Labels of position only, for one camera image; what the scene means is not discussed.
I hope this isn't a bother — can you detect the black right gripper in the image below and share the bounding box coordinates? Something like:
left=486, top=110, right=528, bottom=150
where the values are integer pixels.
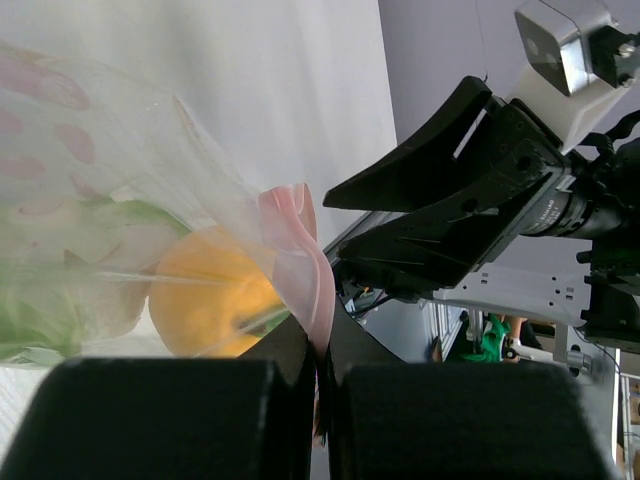
left=323, top=76, right=569, bottom=290

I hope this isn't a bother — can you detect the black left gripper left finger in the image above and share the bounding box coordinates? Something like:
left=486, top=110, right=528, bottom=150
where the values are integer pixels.
left=1, top=319, right=315, bottom=479

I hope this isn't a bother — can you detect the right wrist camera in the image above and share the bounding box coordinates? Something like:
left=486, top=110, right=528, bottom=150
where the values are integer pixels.
left=508, top=0, right=639, bottom=154

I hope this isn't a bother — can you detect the white cauliflower with green leaves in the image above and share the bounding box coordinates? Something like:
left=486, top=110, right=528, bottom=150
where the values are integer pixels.
left=1, top=196, right=190, bottom=366

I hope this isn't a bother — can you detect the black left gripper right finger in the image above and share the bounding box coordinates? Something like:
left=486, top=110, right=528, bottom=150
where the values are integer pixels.
left=322, top=306, right=618, bottom=479

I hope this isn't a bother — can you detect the clear zip top bag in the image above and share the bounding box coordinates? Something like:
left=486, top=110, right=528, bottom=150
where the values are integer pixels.
left=0, top=39, right=336, bottom=366

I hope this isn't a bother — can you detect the orange yellow fruit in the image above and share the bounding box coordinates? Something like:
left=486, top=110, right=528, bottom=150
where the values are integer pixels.
left=148, top=227, right=289, bottom=358

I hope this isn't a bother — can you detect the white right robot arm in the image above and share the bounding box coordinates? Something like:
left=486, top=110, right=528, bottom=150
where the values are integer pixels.
left=323, top=76, right=639, bottom=351

